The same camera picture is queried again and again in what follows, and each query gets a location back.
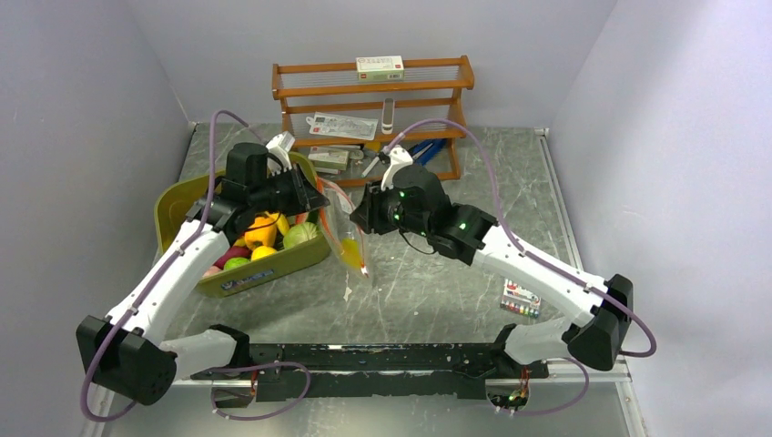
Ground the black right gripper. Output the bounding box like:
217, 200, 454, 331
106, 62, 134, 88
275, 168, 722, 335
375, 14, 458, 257
350, 176, 432, 238

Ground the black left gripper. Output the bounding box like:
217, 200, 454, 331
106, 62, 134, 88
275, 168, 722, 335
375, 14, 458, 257
250, 161, 330, 218

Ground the yellow banana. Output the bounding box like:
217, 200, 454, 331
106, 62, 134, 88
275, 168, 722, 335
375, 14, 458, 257
274, 212, 291, 236

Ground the orange bell pepper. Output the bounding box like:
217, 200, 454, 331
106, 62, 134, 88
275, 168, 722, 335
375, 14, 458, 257
243, 215, 278, 249

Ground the clear zip top bag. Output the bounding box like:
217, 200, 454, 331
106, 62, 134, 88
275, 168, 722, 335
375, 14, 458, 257
316, 178, 373, 284

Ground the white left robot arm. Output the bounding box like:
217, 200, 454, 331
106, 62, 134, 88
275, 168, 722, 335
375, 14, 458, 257
76, 143, 329, 405

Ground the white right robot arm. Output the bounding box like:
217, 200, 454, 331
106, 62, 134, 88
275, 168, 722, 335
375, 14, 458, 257
350, 165, 633, 377

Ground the blue stapler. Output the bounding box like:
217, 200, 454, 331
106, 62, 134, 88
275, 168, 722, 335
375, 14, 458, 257
409, 138, 447, 166

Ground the green white marker pen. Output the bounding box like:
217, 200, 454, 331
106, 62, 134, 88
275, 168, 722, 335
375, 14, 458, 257
361, 158, 381, 178

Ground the green cabbage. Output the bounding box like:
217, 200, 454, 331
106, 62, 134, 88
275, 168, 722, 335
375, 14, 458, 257
282, 222, 320, 249

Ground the yellow lemon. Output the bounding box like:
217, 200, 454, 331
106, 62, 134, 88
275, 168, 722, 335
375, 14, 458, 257
250, 246, 278, 261

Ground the white green box lower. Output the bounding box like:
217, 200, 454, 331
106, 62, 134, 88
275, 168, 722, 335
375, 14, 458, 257
308, 147, 350, 171

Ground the green lime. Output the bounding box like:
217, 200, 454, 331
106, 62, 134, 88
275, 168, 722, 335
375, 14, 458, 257
223, 257, 250, 271

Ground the olive green plastic bin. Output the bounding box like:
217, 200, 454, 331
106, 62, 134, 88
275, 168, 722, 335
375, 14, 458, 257
155, 152, 330, 298

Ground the white grey small device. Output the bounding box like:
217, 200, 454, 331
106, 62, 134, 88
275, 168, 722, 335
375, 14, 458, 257
381, 97, 395, 135

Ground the orange wooden shelf rack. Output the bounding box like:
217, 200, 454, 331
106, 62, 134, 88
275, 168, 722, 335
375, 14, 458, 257
271, 56, 475, 187

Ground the pink peach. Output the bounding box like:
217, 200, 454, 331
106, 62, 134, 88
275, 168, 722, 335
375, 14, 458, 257
202, 266, 222, 279

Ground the white flat packet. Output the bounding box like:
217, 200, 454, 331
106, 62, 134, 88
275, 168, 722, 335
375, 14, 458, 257
305, 112, 379, 141

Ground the colourful marker set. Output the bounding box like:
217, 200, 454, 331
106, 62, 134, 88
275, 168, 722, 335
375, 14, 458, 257
500, 279, 542, 319

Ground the white green box on shelf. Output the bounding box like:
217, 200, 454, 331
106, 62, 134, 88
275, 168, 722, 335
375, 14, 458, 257
355, 56, 404, 82

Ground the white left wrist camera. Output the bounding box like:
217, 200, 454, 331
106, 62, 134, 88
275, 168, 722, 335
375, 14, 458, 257
266, 131, 295, 168

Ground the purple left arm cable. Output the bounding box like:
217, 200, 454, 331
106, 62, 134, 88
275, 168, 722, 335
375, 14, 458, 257
79, 109, 267, 423

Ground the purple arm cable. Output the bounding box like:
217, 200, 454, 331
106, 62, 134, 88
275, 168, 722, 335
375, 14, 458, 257
79, 109, 267, 423
382, 117, 658, 358

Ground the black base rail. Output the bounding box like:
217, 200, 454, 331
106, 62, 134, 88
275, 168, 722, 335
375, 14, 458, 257
192, 343, 549, 401

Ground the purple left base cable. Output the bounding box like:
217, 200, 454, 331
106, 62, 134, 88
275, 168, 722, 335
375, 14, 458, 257
209, 361, 313, 422

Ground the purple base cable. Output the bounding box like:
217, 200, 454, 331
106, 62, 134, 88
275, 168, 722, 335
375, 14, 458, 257
491, 357, 591, 419
209, 361, 313, 422

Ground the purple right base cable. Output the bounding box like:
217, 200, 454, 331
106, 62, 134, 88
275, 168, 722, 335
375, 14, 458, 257
491, 357, 591, 419

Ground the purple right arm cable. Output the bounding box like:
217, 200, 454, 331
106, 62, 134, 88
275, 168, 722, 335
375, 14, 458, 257
382, 117, 658, 358

